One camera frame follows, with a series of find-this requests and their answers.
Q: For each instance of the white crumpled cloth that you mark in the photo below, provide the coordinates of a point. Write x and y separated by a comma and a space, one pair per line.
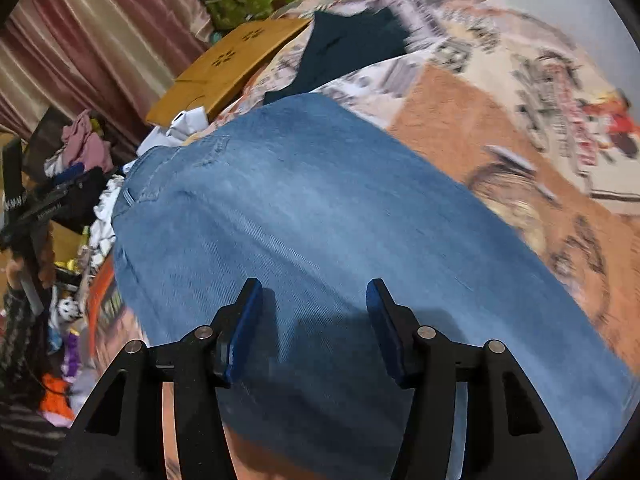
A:
185, 122

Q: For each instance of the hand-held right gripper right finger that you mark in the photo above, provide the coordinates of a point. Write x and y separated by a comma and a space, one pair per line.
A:
387, 330

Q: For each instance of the brown board with flower cutouts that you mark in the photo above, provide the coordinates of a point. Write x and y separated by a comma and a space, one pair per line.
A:
230, 65

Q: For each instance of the orange cloth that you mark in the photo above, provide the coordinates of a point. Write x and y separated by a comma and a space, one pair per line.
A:
56, 395

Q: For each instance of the dark navy cloth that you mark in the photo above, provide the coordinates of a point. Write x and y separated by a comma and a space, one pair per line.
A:
345, 45

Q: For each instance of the white patterned cloth pile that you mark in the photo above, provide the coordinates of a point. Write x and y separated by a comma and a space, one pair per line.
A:
104, 220

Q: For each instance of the pink curtain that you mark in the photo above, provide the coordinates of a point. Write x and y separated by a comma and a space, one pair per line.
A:
75, 35

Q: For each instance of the printed blanket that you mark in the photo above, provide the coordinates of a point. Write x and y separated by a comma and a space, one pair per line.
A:
450, 110

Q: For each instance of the blue denim pants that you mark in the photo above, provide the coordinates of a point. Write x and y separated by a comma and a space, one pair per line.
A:
310, 200

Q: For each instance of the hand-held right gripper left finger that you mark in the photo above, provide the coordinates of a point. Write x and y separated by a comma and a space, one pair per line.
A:
242, 330

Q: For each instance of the pink crumpled cloth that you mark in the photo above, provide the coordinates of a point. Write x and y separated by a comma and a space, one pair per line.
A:
87, 145

